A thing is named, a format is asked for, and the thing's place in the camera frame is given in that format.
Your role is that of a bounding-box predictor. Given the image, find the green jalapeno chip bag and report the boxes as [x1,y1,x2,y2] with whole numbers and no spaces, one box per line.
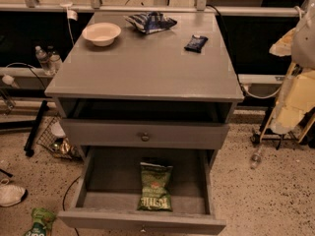
[138,162,173,211]

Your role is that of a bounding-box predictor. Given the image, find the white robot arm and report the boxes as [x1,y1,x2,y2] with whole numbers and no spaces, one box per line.
[269,0,315,69]

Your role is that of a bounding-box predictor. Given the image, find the grey wooden drawer cabinet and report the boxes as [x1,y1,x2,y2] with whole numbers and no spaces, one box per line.
[44,11,245,162]

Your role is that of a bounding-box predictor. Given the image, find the closed grey upper drawer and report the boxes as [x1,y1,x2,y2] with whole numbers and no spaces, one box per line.
[61,119,228,149]

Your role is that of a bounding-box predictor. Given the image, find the blue chip bag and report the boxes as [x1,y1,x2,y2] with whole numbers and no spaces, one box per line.
[124,11,177,34]

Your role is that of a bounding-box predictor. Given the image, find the open grey lower drawer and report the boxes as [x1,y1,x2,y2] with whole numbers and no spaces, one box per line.
[59,147,225,235]

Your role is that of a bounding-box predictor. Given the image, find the green snack bag on floor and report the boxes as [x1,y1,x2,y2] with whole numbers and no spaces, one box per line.
[23,207,56,236]

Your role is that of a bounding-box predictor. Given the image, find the small dark blue snack pack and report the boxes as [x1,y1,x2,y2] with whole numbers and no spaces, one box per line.
[184,35,209,53]

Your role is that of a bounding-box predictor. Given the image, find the white bowl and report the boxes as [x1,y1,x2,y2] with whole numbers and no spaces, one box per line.
[82,23,121,47]

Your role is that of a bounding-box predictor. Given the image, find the water bottle on floor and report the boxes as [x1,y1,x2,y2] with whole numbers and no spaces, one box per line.
[250,146,263,169]

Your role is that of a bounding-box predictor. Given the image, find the clear water bottle left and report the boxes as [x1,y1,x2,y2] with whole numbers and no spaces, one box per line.
[35,46,55,76]

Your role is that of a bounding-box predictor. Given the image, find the white lamp fixture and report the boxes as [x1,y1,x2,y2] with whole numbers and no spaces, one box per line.
[60,0,78,21]

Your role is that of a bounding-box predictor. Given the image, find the white sneaker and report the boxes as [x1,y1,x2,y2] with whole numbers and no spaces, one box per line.
[0,178,27,207]

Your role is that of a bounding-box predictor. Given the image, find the black cable on floor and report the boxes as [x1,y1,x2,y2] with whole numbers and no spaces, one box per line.
[61,175,82,236]

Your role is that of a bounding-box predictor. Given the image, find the wire basket with items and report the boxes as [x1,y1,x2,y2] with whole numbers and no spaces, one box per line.
[37,117,81,159]

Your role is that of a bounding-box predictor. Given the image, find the white cable right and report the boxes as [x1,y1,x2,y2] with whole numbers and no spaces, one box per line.
[241,82,284,100]

